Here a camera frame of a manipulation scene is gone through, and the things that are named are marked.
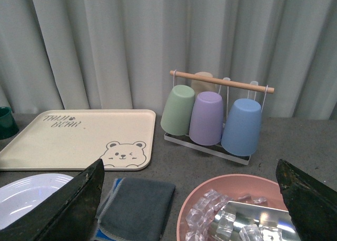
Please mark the pink bowl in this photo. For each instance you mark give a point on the pink bowl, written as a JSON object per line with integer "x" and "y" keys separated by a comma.
{"x": 233, "y": 185}

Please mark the green upturned cup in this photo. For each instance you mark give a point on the green upturned cup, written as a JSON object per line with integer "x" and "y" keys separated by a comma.
{"x": 178, "y": 110}

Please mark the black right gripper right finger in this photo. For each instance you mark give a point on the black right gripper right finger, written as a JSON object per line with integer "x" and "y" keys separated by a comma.
{"x": 310, "y": 203}

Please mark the white ridged plate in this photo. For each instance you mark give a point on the white ridged plate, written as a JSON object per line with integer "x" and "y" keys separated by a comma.
{"x": 21, "y": 196}

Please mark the dark green mug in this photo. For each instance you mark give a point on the dark green mug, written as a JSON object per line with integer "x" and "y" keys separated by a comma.
{"x": 8, "y": 126}

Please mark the grey curtain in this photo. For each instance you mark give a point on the grey curtain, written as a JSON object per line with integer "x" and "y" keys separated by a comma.
{"x": 116, "y": 54}

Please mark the purple upturned cup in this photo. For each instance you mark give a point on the purple upturned cup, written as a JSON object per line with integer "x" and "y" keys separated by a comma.
{"x": 207, "y": 119}

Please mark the beige upturned cup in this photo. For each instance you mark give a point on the beige upturned cup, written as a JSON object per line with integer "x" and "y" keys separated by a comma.
{"x": 200, "y": 86}

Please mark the cream bear serving tray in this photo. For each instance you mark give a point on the cream bear serving tray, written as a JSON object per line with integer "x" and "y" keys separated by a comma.
{"x": 73, "y": 139}

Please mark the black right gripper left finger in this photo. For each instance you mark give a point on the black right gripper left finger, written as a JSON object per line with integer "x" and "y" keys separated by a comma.
{"x": 68, "y": 214}

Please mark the white cup rack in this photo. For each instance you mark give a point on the white cup rack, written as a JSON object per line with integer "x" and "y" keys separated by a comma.
{"x": 217, "y": 149}

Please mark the grey folded cloth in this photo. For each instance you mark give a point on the grey folded cloth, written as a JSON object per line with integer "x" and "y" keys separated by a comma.
{"x": 134, "y": 209}

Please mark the blue upturned cup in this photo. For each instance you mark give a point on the blue upturned cup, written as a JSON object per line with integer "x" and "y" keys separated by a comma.
{"x": 242, "y": 128}

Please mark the metal ice scoop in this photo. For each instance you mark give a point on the metal ice scoop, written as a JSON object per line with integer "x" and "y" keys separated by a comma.
{"x": 273, "y": 224}

